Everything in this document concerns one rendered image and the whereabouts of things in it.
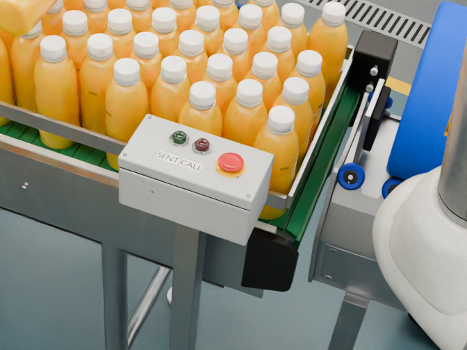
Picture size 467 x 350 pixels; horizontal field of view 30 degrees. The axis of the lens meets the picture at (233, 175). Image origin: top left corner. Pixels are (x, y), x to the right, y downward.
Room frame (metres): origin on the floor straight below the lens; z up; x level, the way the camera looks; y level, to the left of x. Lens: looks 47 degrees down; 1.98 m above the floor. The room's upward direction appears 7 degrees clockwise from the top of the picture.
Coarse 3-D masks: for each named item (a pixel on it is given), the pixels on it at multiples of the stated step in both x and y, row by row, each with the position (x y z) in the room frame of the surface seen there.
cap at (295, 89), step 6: (288, 78) 1.04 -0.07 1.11; (294, 78) 1.04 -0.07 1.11; (300, 78) 1.04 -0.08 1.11; (288, 84) 1.03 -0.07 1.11; (294, 84) 1.03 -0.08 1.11; (300, 84) 1.03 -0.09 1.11; (306, 84) 1.03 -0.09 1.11; (288, 90) 1.01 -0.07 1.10; (294, 90) 1.01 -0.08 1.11; (300, 90) 1.01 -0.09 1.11; (306, 90) 1.02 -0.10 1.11; (288, 96) 1.01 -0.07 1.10; (294, 96) 1.01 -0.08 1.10; (300, 96) 1.01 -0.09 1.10
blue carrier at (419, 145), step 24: (432, 24) 1.06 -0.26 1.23; (456, 24) 1.05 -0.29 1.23; (432, 48) 1.01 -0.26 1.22; (456, 48) 1.01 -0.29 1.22; (432, 72) 0.98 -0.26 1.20; (456, 72) 0.98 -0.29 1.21; (408, 96) 0.96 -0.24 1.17; (432, 96) 0.95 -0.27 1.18; (408, 120) 0.94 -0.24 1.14; (432, 120) 0.93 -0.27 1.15; (408, 144) 0.93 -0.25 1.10; (432, 144) 0.92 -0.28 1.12; (408, 168) 0.93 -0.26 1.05; (432, 168) 0.92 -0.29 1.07
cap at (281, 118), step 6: (276, 108) 0.97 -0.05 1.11; (282, 108) 0.97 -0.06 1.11; (288, 108) 0.97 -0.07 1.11; (270, 114) 0.95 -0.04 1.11; (276, 114) 0.96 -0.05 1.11; (282, 114) 0.96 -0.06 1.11; (288, 114) 0.96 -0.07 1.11; (294, 114) 0.96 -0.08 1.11; (270, 120) 0.95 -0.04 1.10; (276, 120) 0.94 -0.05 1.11; (282, 120) 0.94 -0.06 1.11; (288, 120) 0.94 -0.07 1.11; (294, 120) 0.96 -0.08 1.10; (270, 126) 0.94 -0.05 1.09; (276, 126) 0.94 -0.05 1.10; (282, 126) 0.94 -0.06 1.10; (288, 126) 0.94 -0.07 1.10
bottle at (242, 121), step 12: (228, 108) 1.00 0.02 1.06; (240, 108) 0.99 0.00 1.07; (252, 108) 0.99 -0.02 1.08; (264, 108) 1.00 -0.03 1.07; (228, 120) 0.99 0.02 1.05; (240, 120) 0.98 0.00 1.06; (252, 120) 0.98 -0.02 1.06; (264, 120) 0.99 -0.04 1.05; (228, 132) 0.98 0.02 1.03; (240, 132) 0.97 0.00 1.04; (252, 132) 0.98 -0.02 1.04; (252, 144) 0.98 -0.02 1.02
